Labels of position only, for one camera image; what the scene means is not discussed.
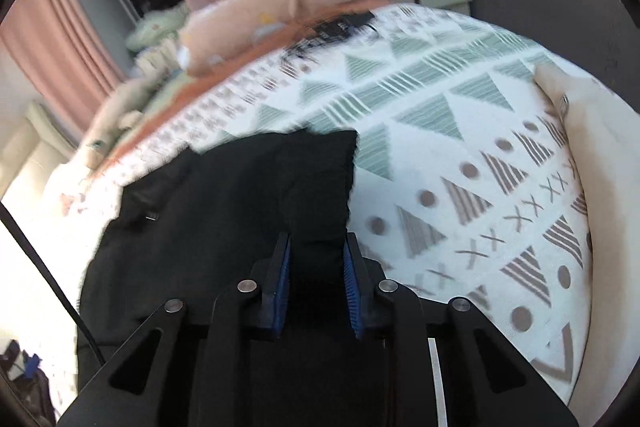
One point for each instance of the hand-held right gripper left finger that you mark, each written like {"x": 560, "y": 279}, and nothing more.
{"x": 281, "y": 287}

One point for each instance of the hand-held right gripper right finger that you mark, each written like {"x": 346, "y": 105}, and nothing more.
{"x": 352, "y": 287}

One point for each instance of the black garment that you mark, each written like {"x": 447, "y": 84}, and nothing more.
{"x": 225, "y": 207}

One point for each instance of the patterned white blanket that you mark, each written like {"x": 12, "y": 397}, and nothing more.
{"x": 450, "y": 157}

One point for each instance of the beige plush toy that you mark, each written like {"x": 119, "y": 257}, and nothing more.
{"x": 125, "y": 102}

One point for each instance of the white ruffled cloth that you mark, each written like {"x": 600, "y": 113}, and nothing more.
{"x": 152, "y": 59}

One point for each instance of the orange printed pillow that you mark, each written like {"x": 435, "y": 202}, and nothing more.
{"x": 240, "y": 22}

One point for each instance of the dark bag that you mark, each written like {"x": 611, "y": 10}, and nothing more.
{"x": 25, "y": 387}

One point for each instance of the cream cloth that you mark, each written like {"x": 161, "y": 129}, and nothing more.
{"x": 600, "y": 167}

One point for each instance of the pale green bedding bundle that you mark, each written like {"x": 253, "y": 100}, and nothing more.
{"x": 155, "y": 24}

